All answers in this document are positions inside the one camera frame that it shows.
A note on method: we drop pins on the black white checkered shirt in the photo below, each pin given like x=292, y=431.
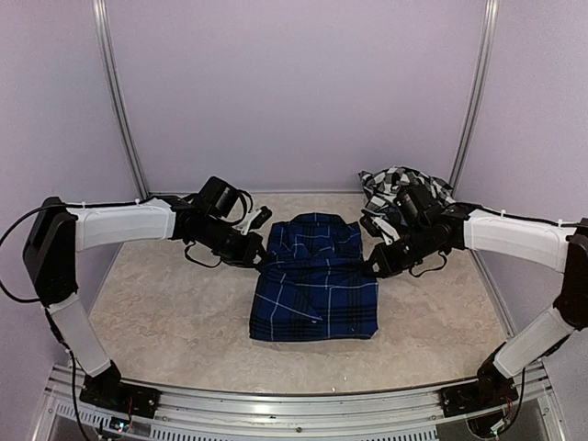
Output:
x=384, y=186

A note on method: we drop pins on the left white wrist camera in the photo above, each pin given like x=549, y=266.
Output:
x=254, y=220

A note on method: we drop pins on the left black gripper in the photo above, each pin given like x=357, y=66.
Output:
x=254, y=244

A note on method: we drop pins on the front aluminium rail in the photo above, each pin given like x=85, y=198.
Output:
x=442, y=411

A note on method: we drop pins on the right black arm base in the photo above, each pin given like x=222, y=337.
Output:
x=489, y=389

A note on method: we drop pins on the blue plaid long sleeve shirt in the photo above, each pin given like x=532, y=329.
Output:
x=313, y=285

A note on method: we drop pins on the aluminium frame post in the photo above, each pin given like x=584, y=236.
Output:
x=107, y=53
x=481, y=67

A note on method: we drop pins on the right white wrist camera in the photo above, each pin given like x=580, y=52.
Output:
x=377, y=227

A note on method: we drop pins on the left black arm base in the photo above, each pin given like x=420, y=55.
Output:
x=108, y=391

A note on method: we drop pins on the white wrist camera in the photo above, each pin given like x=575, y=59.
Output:
x=377, y=227
x=254, y=220

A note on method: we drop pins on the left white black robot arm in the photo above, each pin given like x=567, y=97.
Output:
x=220, y=217

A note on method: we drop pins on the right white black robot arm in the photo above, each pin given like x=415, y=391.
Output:
x=434, y=228

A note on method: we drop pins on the right aluminium frame post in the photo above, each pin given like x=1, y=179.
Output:
x=481, y=67

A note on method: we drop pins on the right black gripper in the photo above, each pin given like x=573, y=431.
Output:
x=389, y=265

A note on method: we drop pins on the left aluminium frame post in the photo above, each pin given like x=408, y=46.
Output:
x=107, y=53

